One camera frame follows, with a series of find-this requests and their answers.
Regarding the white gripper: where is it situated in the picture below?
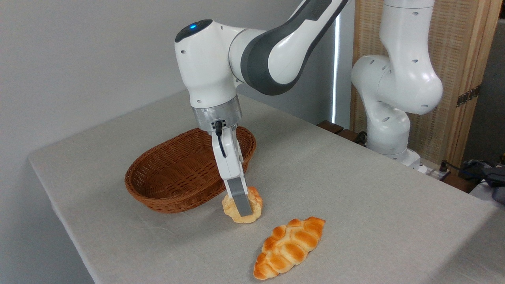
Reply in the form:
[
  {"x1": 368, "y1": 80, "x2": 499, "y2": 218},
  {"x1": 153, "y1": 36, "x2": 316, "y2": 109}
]
[{"x1": 211, "y1": 124, "x2": 254, "y2": 217}]

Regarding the round knotted bread roll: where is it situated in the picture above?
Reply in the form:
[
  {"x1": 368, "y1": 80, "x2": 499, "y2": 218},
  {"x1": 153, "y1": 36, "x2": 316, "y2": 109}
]
[{"x1": 222, "y1": 187, "x2": 264, "y2": 224}]

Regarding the long braided bread loaf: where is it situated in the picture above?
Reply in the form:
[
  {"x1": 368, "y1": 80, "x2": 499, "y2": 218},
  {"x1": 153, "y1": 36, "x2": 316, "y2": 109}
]
[{"x1": 253, "y1": 217, "x2": 326, "y2": 280}]

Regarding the brown oval wicker basket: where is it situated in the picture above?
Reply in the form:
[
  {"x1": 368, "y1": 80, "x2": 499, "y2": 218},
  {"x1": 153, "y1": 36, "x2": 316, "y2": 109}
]
[{"x1": 125, "y1": 125, "x2": 257, "y2": 214}]

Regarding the brown wooden block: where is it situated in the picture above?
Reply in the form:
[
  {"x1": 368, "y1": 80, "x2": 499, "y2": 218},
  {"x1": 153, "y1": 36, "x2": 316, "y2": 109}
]
[
  {"x1": 442, "y1": 174, "x2": 479, "y2": 194},
  {"x1": 337, "y1": 129, "x2": 367, "y2": 147},
  {"x1": 317, "y1": 120, "x2": 344, "y2": 135}
]

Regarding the grey fabric tablecloth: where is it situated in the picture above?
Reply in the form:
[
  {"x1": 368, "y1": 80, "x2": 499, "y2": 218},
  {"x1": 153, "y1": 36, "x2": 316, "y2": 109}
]
[{"x1": 28, "y1": 90, "x2": 505, "y2": 284}]

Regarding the metal screen hinge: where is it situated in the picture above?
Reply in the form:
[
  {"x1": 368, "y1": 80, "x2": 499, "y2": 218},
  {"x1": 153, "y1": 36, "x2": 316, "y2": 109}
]
[{"x1": 456, "y1": 85, "x2": 481, "y2": 107}]

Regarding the dark grey bag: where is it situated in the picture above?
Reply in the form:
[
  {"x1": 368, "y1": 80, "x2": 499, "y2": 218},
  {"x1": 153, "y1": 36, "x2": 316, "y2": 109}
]
[{"x1": 462, "y1": 159, "x2": 505, "y2": 205}]

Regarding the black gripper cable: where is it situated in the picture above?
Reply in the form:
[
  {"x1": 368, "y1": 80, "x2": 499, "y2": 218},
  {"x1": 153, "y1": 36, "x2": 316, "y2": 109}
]
[{"x1": 214, "y1": 120, "x2": 228, "y2": 158}]

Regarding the black cable with plug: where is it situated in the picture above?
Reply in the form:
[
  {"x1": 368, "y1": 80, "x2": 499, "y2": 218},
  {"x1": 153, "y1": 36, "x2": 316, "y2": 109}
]
[{"x1": 428, "y1": 160, "x2": 468, "y2": 181}]

